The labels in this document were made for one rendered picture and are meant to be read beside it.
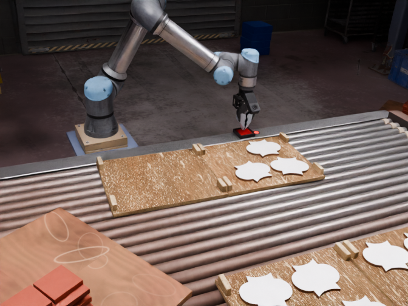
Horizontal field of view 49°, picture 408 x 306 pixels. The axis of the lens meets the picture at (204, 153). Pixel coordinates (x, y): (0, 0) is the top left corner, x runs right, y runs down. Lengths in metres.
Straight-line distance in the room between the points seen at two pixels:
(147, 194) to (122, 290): 0.55
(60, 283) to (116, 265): 0.25
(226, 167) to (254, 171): 0.11
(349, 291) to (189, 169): 0.75
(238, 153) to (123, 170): 0.48
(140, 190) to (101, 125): 0.47
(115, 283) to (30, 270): 0.21
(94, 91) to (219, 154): 0.58
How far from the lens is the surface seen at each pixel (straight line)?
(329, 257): 1.44
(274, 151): 1.90
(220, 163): 1.79
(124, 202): 1.57
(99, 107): 1.96
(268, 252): 1.42
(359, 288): 1.37
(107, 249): 1.23
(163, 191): 1.62
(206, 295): 1.27
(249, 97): 1.97
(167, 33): 1.79
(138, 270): 1.17
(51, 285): 0.97
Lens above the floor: 1.85
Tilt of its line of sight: 29 degrees down
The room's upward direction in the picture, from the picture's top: 3 degrees clockwise
